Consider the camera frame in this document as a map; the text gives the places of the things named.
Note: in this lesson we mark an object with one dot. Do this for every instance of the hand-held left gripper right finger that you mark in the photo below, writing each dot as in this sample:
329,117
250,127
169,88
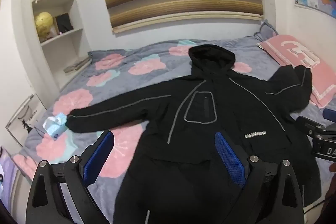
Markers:
231,158

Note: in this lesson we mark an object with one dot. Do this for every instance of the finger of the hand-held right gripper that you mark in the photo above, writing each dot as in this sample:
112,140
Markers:
330,115
308,124

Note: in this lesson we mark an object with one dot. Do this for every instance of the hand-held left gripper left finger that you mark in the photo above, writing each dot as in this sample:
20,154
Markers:
98,155

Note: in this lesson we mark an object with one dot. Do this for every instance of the black hooded jacket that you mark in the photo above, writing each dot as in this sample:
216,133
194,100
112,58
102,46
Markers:
210,95

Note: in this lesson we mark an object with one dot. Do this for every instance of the person's right hand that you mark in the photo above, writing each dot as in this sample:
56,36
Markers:
332,168

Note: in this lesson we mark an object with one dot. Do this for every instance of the blue white tissue pack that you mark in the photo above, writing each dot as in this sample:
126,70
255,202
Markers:
55,125

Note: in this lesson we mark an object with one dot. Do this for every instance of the pink pillow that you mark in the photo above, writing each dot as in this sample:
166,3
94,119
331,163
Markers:
288,50

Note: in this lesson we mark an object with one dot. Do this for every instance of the purple cloth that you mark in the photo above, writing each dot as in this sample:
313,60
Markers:
8,176

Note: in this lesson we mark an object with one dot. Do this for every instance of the pile of flat books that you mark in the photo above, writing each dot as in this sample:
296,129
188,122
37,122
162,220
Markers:
77,64

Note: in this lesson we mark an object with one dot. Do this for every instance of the grey pillow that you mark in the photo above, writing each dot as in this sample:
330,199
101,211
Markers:
265,29

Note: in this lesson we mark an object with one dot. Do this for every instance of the white bookshelf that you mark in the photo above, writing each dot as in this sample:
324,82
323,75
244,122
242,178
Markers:
67,41

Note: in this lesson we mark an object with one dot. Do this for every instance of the grey pink floral blanket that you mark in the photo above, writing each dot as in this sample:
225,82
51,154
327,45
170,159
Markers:
162,50

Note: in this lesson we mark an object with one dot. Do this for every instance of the black box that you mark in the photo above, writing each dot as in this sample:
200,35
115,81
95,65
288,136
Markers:
63,22

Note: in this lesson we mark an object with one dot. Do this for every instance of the golden globe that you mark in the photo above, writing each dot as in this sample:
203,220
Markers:
44,24

